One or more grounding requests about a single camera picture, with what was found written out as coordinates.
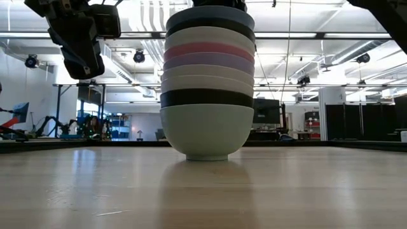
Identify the long ceiling light strip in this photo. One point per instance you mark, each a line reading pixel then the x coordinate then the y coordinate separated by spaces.
pixel 318 35

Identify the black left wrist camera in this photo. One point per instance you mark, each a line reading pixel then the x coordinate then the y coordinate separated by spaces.
pixel 106 20

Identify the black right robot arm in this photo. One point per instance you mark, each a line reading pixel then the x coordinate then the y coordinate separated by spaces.
pixel 391 19

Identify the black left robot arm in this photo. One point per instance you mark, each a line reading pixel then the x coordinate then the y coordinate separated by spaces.
pixel 47 5

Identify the background black robot arm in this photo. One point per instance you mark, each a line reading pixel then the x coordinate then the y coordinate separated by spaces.
pixel 51 124

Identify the white bowl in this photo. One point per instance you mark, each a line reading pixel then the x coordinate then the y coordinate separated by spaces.
pixel 206 82
pixel 206 70
pixel 210 35

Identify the purple bowl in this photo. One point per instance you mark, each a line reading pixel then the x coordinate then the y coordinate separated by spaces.
pixel 208 60

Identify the mint green bowl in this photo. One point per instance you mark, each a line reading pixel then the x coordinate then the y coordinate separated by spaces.
pixel 206 132

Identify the silver ceiling duct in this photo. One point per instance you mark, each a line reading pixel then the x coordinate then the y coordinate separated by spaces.
pixel 353 54

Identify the white cup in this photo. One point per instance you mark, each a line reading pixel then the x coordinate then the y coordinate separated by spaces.
pixel 404 136

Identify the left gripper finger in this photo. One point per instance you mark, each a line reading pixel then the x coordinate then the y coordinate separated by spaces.
pixel 73 65
pixel 94 67

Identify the pink bowl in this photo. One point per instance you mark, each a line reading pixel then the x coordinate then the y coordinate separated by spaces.
pixel 206 48

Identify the black metal table frame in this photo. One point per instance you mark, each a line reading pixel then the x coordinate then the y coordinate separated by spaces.
pixel 47 144

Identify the black partition wall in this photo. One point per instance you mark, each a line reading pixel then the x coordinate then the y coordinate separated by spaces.
pixel 359 122

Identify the blue bowl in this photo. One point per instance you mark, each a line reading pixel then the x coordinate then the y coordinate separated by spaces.
pixel 210 14

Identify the blue tilted screen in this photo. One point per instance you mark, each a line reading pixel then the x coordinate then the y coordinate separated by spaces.
pixel 21 112

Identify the red shelf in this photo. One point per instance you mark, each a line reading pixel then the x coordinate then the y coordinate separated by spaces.
pixel 312 125

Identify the black background monitor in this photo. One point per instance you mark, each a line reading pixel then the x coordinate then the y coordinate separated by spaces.
pixel 266 111

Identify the blue shelf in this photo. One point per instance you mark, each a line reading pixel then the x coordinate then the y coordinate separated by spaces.
pixel 121 127

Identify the blue post metal rack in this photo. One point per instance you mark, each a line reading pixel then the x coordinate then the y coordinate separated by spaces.
pixel 58 108

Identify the black bowl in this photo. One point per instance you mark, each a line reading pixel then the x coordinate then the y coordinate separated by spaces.
pixel 210 24

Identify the white pillar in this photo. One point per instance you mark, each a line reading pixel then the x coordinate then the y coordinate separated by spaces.
pixel 332 111

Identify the black ceiling spotlight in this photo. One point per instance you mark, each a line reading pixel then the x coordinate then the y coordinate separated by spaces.
pixel 303 80
pixel 139 56
pixel 31 61
pixel 363 58

